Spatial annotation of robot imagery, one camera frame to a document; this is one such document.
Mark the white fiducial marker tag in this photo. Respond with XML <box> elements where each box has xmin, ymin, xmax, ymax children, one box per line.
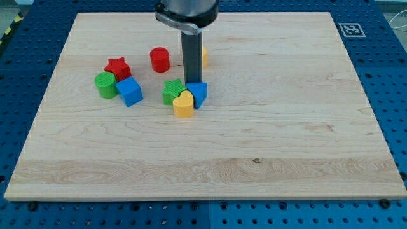
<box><xmin>338</xmin><ymin>22</ymin><xmax>366</xmax><ymax>38</ymax></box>

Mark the grey vertical pusher rod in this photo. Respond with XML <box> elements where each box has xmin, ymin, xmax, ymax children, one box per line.
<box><xmin>181</xmin><ymin>32</ymin><xmax>202</xmax><ymax>83</ymax></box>

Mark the blue cube block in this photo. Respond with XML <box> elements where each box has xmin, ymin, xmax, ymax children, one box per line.
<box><xmin>116</xmin><ymin>76</ymin><xmax>144</xmax><ymax>107</ymax></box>

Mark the yellow hexagon block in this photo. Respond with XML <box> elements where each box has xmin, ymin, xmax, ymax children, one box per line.
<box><xmin>202</xmin><ymin>46</ymin><xmax>209</xmax><ymax>67</ymax></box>

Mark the yellow heart block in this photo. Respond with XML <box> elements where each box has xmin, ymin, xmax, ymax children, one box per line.
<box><xmin>172</xmin><ymin>90</ymin><xmax>194</xmax><ymax>118</ymax></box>

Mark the blue triangle block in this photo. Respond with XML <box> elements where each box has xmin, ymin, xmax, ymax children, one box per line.
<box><xmin>186</xmin><ymin>82</ymin><xmax>207</xmax><ymax>109</ymax></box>

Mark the red cylinder block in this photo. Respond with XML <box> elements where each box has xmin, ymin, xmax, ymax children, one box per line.
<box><xmin>149</xmin><ymin>47</ymin><xmax>170</xmax><ymax>73</ymax></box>

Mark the light wooden board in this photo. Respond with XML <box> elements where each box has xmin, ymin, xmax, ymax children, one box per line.
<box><xmin>4</xmin><ymin>12</ymin><xmax>406</xmax><ymax>201</ymax></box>

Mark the green cylinder block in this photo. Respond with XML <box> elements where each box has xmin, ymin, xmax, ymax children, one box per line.
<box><xmin>94</xmin><ymin>71</ymin><xmax>118</xmax><ymax>99</ymax></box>

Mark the white cable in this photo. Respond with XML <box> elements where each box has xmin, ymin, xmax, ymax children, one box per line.
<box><xmin>387</xmin><ymin>8</ymin><xmax>407</xmax><ymax>32</ymax></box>

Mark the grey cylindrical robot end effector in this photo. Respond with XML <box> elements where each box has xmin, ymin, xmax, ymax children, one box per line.
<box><xmin>154</xmin><ymin>0</ymin><xmax>219</xmax><ymax>35</ymax></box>

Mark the green star block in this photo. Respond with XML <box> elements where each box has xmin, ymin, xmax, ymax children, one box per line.
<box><xmin>162</xmin><ymin>78</ymin><xmax>187</xmax><ymax>105</ymax></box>

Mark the red star block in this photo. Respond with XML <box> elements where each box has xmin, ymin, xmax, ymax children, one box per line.
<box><xmin>104</xmin><ymin>57</ymin><xmax>132</xmax><ymax>82</ymax></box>

